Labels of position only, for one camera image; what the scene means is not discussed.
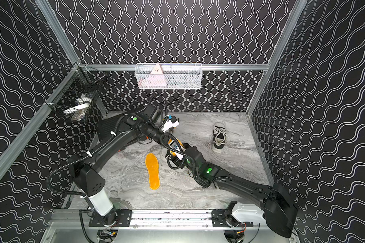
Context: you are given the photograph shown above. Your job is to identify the orange insole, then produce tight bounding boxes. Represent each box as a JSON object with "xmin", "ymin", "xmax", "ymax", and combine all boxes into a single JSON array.
[
  {"xmin": 168, "ymin": 139, "xmax": 184, "ymax": 161},
  {"xmin": 145, "ymin": 153, "xmax": 160, "ymax": 190}
]

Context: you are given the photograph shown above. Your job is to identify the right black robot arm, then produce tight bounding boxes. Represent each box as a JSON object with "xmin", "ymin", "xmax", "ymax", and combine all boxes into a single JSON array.
[{"xmin": 160, "ymin": 133, "xmax": 298, "ymax": 238}]

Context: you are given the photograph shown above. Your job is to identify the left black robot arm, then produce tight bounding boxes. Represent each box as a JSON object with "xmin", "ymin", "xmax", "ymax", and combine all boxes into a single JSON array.
[{"xmin": 46, "ymin": 104, "xmax": 179, "ymax": 226}]

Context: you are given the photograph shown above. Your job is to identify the right black canvas sneaker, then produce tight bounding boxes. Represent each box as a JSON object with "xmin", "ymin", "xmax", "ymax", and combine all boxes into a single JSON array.
[{"xmin": 212, "ymin": 123, "xmax": 227, "ymax": 153}]

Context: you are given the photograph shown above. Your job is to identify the black plastic tool case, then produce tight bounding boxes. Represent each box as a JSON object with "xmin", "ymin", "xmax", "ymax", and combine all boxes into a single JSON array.
[{"xmin": 97, "ymin": 113, "xmax": 131, "ymax": 142}]

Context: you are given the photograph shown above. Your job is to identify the pink triangle card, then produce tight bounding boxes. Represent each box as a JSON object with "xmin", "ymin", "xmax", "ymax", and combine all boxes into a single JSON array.
[{"xmin": 150, "ymin": 63, "xmax": 164, "ymax": 75}]

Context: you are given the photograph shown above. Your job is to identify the white items in black basket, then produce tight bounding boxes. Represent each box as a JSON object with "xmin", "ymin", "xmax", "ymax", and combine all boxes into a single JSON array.
[{"xmin": 63, "ymin": 94, "xmax": 93, "ymax": 122}]

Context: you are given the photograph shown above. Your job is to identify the white wire wall basket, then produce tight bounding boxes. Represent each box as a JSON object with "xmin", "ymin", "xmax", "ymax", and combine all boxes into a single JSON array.
[{"xmin": 135, "ymin": 63, "xmax": 203, "ymax": 90}]

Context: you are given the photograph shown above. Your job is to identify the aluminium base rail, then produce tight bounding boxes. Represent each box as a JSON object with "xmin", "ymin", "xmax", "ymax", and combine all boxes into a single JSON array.
[{"xmin": 113, "ymin": 209, "xmax": 253, "ymax": 230}]

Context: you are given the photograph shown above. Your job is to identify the black wire wall basket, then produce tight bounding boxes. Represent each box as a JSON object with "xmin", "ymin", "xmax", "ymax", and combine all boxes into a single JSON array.
[{"xmin": 47, "ymin": 66, "xmax": 108, "ymax": 123}]

